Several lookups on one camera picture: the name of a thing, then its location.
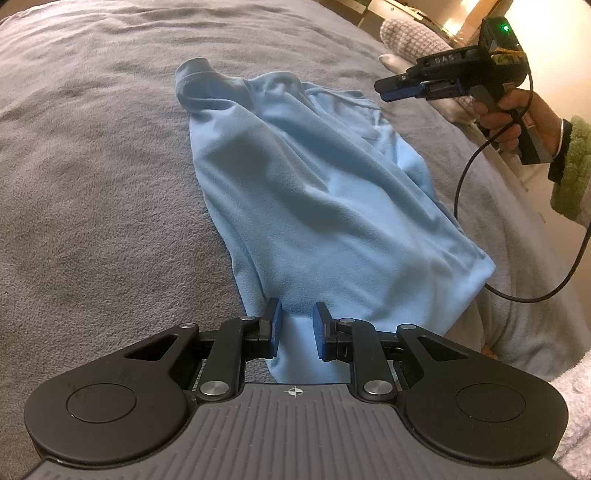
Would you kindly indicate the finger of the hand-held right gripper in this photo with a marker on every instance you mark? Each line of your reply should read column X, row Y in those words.
column 401, row 94
column 397, row 83

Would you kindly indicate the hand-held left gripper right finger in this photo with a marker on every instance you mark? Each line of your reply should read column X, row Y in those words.
column 318, row 332

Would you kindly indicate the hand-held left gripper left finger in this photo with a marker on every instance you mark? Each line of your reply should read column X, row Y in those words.
column 276, row 330

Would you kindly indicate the light blue printed t-shirt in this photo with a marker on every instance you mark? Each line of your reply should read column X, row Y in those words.
column 323, row 207

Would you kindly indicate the person's right forearm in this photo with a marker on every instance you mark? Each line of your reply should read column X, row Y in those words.
column 577, row 170

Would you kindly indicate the person's right hand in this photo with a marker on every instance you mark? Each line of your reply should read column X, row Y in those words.
column 540, row 116

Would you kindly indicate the folded houndstooth garment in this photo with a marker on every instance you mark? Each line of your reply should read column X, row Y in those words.
column 415, row 37

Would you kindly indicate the white desk with drawers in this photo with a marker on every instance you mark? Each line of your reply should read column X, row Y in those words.
column 392, row 7

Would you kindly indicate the person's grey garment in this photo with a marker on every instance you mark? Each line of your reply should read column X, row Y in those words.
column 531, row 332

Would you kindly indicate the grey bed blanket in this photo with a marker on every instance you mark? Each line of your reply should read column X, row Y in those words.
column 92, row 161

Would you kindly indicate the person's white fuzzy robe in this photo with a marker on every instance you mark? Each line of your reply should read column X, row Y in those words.
column 577, row 406

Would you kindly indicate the light wooden post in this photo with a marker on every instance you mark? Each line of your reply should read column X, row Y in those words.
column 489, row 14

